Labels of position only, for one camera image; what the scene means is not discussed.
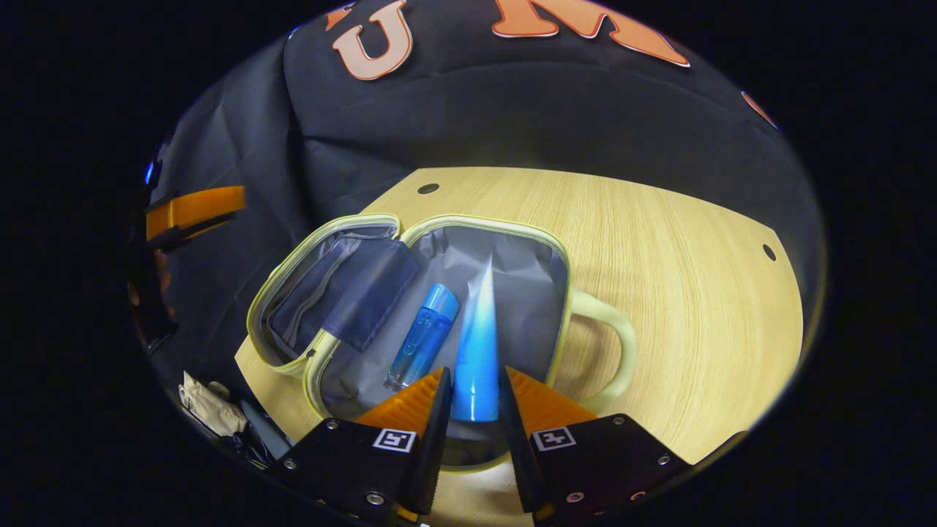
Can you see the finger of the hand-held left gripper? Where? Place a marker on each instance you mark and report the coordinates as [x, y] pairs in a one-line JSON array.
[[198, 206]]

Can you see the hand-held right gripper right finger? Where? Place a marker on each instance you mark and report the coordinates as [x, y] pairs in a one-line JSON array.
[[516, 446]]

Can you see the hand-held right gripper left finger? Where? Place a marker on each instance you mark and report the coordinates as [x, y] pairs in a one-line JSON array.
[[435, 439]]

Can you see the blue skin care tube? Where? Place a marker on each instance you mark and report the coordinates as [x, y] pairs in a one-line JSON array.
[[476, 351]]

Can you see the blue skin care bottle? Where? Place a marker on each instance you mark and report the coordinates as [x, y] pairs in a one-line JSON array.
[[424, 337]]

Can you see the crumpled beige cloth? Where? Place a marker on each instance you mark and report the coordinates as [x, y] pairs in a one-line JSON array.
[[212, 410]]

